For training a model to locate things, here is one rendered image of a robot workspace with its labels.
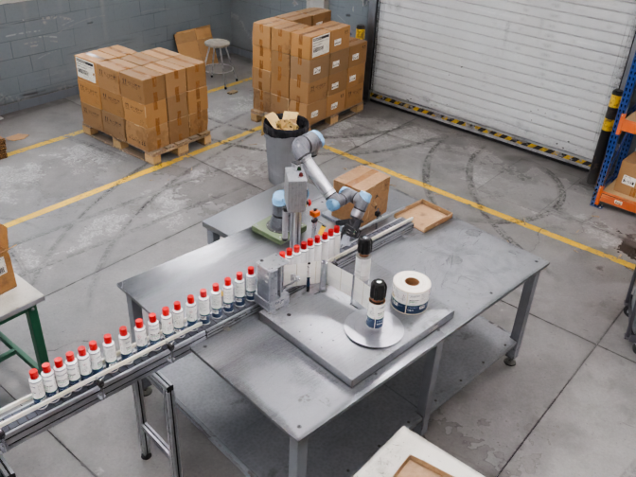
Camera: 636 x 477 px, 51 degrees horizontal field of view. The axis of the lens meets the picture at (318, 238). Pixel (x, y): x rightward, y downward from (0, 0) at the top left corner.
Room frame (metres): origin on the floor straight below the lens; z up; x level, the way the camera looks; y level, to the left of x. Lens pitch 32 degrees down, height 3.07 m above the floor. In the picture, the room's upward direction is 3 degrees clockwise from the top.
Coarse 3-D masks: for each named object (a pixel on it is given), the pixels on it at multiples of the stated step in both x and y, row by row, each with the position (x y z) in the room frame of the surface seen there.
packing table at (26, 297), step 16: (16, 288) 2.97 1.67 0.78; (32, 288) 2.97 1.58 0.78; (0, 304) 2.82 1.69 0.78; (16, 304) 2.82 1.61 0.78; (32, 304) 2.85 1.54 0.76; (0, 320) 2.71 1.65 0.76; (32, 320) 2.88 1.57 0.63; (0, 336) 3.21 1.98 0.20; (32, 336) 2.88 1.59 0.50; (16, 352) 3.09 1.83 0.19
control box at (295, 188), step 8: (288, 168) 3.23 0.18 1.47; (296, 168) 3.24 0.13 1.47; (288, 176) 3.14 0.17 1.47; (296, 176) 3.15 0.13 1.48; (304, 176) 3.15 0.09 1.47; (288, 184) 3.09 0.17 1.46; (296, 184) 3.09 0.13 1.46; (304, 184) 3.10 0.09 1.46; (288, 192) 3.09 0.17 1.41; (296, 192) 3.09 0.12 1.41; (304, 192) 3.10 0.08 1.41; (288, 200) 3.09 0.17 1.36; (296, 200) 3.09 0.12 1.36; (304, 200) 3.10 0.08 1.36; (288, 208) 3.09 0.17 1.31; (296, 208) 3.09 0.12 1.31; (304, 208) 3.10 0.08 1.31
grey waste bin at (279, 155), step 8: (264, 136) 5.91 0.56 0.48; (272, 144) 5.82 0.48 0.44; (280, 144) 5.79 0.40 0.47; (288, 144) 5.78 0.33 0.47; (272, 152) 5.83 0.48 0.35; (280, 152) 5.79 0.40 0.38; (288, 152) 5.80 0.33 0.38; (272, 160) 5.84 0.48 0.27; (280, 160) 5.80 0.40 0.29; (288, 160) 5.81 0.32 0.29; (272, 168) 5.85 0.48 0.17; (280, 168) 5.80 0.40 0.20; (272, 176) 5.86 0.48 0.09; (280, 176) 5.81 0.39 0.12
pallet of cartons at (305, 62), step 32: (256, 32) 7.46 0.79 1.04; (288, 32) 7.20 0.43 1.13; (320, 32) 7.22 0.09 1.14; (256, 64) 7.46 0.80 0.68; (288, 64) 7.19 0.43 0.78; (320, 64) 7.16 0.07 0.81; (352, 64) 7.67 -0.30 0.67; (256, 96) 7.46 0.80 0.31; (288, 96) 7.19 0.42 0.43; (320, 96) 7.20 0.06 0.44; (352, 96) 7.72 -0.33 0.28; (320, 128) 7.29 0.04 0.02
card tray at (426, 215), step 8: (424, 200) 4.09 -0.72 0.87; (408, 208) 3.99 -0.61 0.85; (416, 208) 4.02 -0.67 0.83; (424, 208) 4.03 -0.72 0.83; (432, 208) 4.03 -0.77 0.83; (440, 208) 3.99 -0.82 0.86; (400, 216) 3.90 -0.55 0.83; (408, 216) 3.91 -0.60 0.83; (416, 216) 3.91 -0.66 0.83; (424, 216) 3.92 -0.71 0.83; (432, 216) 3.93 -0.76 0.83; (440, 216) 3.93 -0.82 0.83; (448, 216) 3.89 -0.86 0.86; (416, 224) 3.80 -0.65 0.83; (424, 224) 3.81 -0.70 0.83; (432, 224) 3.76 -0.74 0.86; (424, 232) 3.71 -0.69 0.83
